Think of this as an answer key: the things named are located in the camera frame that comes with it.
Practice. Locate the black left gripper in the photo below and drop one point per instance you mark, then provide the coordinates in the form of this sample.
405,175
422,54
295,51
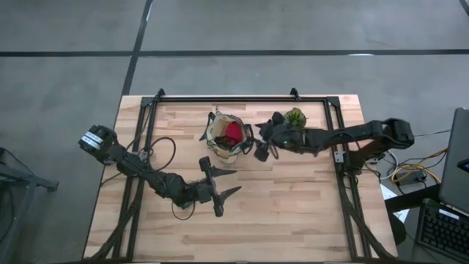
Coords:
207,190

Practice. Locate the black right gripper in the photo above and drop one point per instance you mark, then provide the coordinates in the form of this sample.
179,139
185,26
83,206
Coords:
262,154

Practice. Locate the beige green-trimmed gardening bag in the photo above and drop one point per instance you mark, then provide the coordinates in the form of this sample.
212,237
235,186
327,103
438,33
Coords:
218,128

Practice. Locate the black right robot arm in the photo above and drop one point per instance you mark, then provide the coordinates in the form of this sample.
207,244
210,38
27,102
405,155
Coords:
348,133

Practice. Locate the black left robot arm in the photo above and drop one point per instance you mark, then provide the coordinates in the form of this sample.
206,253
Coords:
139,165

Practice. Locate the red garden gloves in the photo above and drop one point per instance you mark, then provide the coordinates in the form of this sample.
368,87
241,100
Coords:
234,132

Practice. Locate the small potted succulent plant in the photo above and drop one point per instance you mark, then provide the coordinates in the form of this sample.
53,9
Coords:
296,117

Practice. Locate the white paper sheet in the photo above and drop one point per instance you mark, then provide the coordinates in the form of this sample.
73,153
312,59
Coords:
388,192

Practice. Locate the grey power box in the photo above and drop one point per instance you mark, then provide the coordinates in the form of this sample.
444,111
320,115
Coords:
412,177

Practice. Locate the black side desk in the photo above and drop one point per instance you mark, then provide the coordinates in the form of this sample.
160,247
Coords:
410,199

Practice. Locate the grey laptop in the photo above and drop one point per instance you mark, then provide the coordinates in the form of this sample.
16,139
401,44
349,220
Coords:
458,165

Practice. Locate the black metal stand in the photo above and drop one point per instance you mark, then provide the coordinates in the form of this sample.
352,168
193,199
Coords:
22,177

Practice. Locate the black keyboard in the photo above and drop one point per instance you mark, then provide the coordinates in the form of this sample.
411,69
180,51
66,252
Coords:
445,231

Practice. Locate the black aluminium table frame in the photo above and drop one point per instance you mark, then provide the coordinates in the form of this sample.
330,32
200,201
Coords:
238,99

